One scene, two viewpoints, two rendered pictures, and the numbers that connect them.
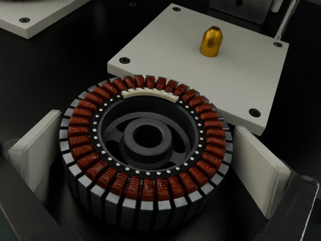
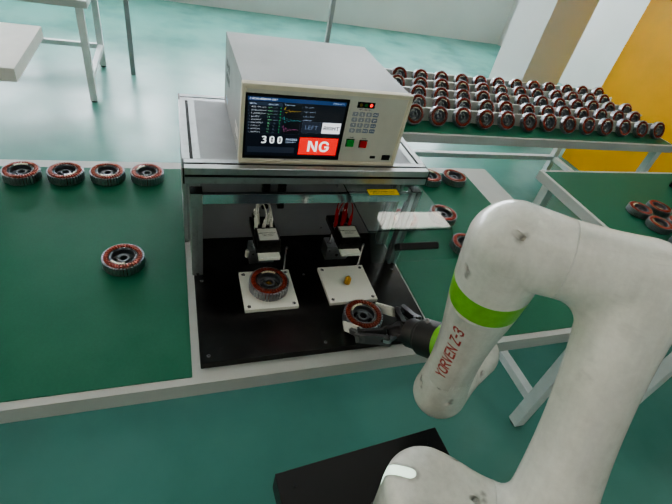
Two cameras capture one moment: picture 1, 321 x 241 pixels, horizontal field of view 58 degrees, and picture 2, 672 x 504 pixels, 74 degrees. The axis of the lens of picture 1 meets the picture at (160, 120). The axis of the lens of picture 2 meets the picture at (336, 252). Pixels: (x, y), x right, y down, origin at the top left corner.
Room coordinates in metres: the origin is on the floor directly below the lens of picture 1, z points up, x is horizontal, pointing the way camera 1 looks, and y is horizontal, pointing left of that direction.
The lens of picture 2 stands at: (-0.44, 0.67, 1.70)
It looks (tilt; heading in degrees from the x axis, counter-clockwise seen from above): 39 degrees down; 318
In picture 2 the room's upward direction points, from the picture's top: 14 degrees clockwise
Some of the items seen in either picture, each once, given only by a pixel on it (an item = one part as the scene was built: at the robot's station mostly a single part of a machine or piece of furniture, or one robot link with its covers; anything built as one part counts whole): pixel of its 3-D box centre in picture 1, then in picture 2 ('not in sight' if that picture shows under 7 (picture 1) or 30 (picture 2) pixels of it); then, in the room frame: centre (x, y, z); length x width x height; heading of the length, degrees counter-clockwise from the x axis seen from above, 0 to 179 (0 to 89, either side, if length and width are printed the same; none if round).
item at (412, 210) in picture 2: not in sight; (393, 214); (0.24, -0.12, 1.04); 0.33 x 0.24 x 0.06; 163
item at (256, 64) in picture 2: not in sight; (309, 98); (0.60, -0.03, 1.22); 0.44 x 0.39 x 0.20; 73
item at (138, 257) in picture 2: not in sight; (123, 259); (0.61, 0.52, 0.77); 0.11 x 0.11 x 0.04
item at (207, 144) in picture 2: not in sight; (299, 138); (0.60, -0.01, 1.09); 0.68 x 0.44 x 0.05; 73
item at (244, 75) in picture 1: (207, 56); (346, 284); (0.26, -0.04, 0.78); 0.15 x 0.15 x 0.01; 73
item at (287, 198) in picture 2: not in sight; (313, 197); (0.39, 0.05, 1.03); 0.62 x 0.01 x 0.03; 73
